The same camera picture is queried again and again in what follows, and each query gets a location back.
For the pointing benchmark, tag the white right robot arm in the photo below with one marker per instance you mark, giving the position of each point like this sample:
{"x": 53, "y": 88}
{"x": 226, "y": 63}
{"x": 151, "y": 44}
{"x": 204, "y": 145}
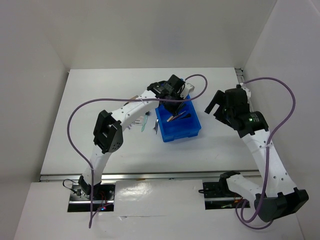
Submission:
{"x": 279, "y": 196}

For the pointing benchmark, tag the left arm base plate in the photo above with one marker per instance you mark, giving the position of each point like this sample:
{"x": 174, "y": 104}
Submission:
{"x": 79, "y": 201}

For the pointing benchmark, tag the mint eyebrow razor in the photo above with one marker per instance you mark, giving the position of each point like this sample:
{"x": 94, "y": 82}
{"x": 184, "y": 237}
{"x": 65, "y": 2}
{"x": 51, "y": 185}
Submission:
{"x": 145, "y": 119}

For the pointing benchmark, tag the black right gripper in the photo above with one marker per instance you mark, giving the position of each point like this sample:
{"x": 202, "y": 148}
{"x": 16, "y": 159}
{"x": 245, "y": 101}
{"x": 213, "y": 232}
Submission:
{"x": 218, "y": 98}

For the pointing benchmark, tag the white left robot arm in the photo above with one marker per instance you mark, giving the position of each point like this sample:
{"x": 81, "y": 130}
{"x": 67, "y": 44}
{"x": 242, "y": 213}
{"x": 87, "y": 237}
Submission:
{"x": 109, "y": 127}

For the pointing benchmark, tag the red silver lip pencil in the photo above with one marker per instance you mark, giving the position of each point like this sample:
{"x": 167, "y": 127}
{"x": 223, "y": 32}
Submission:
{"x": 179, "y": 115}

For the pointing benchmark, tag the aluminium front rail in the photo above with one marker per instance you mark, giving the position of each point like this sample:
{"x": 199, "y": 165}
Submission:
{"x": 138, "y": 176}

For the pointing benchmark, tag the blue plastic organizer tray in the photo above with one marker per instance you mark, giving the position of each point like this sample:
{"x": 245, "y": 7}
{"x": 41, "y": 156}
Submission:
{"x": 178, "y": 129}

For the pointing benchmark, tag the false eyelash case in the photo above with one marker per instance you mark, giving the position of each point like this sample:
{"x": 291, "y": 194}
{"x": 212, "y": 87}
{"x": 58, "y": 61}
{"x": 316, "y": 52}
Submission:
{"x": 138, "y": 121}

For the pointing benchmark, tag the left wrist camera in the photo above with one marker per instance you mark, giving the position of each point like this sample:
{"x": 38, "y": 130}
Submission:
{"x": 186, "y": 90}

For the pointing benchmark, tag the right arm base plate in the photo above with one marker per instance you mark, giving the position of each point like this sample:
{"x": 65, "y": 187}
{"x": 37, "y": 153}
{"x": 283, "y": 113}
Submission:
{"x": 217, "y": 198}

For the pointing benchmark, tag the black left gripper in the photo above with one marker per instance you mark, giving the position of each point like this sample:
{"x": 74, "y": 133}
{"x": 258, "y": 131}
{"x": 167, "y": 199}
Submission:
{"x": 174, "y": 110}

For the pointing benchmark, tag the silver hair clip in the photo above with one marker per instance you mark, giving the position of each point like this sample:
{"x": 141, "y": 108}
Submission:
{"x": 155, "y": 128}

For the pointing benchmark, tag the aluminium side rail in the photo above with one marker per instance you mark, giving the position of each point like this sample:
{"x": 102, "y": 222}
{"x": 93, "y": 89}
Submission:
{"x": 240, "y": 75}

